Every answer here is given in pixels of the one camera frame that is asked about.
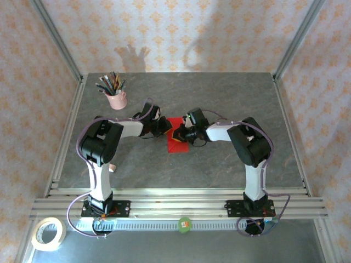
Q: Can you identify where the cream masking tape roll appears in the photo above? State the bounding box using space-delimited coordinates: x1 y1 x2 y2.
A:
31 216 67 251

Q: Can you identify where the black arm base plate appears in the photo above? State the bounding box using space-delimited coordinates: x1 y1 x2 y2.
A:
81 200 132 219
225 199 276 219

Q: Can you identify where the narrow aluminium frame rail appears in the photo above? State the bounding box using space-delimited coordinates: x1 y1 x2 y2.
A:
45 187 312 198

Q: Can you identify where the red square paper sheet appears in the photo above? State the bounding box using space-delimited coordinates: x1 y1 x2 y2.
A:
166 117 190 153

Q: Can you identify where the wide aluminium frame rail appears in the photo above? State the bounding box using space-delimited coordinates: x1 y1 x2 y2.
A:
29 197 330 220

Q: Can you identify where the pink mug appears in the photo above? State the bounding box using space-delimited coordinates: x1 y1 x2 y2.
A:
105 90 128 111

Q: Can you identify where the aluminium side rail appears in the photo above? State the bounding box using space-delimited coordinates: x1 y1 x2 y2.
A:
271 73 313 197
43 73 89 197

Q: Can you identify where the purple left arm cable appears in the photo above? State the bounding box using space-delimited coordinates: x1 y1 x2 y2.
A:
66 97 155 238

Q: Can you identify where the grey slotted cable duct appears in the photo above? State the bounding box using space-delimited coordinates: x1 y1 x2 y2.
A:
75 220 249 231

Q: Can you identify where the grey pencil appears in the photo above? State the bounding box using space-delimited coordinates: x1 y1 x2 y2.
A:
99 76 114 94

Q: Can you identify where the aluminium frame post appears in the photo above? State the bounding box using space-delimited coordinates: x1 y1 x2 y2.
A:
272 0 327 82
29 0 84 83

